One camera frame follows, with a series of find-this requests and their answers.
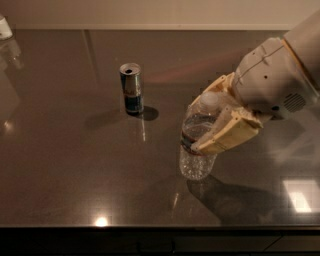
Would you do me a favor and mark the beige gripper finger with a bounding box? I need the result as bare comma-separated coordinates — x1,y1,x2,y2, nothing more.
192,102,263,155
195,72,236,102

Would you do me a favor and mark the clear plastic water bottle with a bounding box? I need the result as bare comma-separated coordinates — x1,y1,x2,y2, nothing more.
179,92,219,180

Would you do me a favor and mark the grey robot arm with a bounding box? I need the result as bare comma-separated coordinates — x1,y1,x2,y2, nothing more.
191,11,320,155

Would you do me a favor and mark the silver blue redbull can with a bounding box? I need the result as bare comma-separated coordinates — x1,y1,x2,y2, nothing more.
119,63,144,115

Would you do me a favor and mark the white container at corner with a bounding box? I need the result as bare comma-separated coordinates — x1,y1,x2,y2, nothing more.
0,14,13,40

